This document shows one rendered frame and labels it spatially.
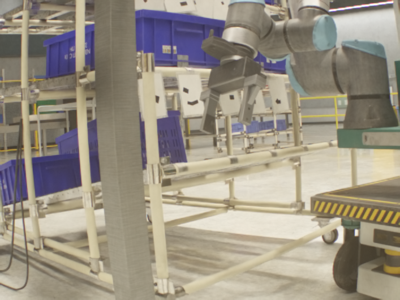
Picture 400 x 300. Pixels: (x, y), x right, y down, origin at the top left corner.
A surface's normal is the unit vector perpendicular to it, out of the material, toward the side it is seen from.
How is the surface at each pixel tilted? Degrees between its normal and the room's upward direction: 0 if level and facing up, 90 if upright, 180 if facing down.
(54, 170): 79
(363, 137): 90
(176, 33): 93
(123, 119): 90
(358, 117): 70
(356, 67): 90
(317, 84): 125
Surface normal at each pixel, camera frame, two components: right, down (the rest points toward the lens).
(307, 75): -0.62, 0.27
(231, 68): -0.79, -0.32
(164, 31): 0.71, 0.04
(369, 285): -0.89, 0.08
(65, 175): 0.69, -0.19
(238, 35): -0.13, -0.30
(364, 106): -0.58, -0.26
